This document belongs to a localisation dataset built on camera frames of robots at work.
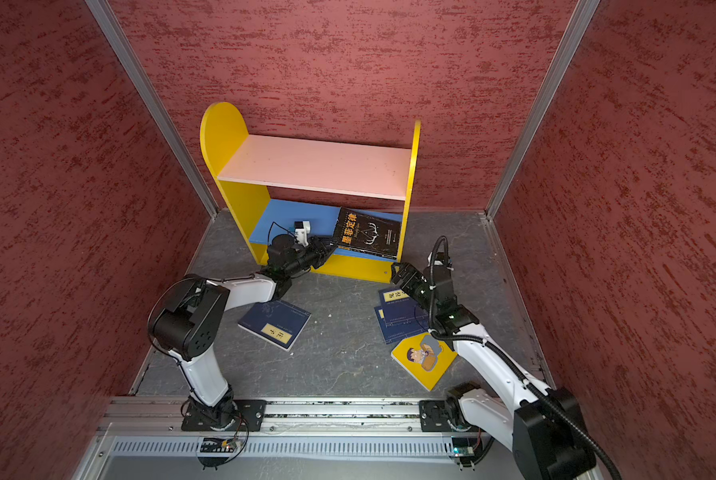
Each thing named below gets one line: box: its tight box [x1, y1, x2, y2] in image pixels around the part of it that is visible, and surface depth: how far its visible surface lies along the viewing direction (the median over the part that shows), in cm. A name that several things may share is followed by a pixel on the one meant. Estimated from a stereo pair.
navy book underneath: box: [374, 306, 429, 345], surface depth 89 cm
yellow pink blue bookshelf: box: [200, 101, 422, 283], surface depth 79 cm
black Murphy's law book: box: [337, 207, 401, 259], surface depth 94 cm
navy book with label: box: [378, 288, 429, 326], surface depth 94 cm
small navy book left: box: [238, 299, 312, 351], surface depth 90 cm
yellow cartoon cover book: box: [391, 332, 458, 391], surface depth 85 cm
